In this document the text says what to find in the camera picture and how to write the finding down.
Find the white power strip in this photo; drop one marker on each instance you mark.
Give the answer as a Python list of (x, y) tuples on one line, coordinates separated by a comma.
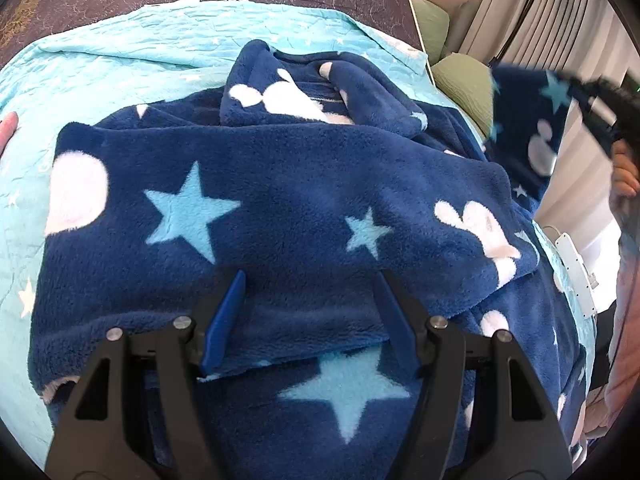
[(577, 272)]

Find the navy star print fleece garment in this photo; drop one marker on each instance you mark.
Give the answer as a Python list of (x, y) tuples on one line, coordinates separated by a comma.
[(300, 175)]

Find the pale pink rounded object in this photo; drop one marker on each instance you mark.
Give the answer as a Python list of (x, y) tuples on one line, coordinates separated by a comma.
[(7, 132)]

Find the person's pink clothing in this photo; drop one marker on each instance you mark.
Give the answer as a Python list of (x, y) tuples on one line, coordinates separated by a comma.
[(622, 350)]

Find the green pillow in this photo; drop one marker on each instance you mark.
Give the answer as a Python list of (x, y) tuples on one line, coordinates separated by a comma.
[(465, 85), (431, 25)]

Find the person's right hand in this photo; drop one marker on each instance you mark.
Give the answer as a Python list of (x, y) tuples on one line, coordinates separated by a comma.
[(625, 170)]

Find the white pleated curtain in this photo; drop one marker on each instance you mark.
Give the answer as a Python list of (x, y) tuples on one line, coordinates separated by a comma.
[(590, 25)]

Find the light blue star blanket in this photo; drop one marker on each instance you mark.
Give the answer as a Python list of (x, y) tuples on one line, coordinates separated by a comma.
[(125, 55)]

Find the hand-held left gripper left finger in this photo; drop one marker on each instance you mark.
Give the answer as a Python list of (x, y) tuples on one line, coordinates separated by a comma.
[(224, 327)]

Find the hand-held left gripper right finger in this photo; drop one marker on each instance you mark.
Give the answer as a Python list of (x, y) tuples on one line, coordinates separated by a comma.
[(397, 325)]

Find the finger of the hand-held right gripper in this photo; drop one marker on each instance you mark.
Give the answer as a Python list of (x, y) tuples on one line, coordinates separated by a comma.
[(597, 120)]

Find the person's right forearm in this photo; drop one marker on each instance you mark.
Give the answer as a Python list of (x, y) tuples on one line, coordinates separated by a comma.
[(629, 230)]

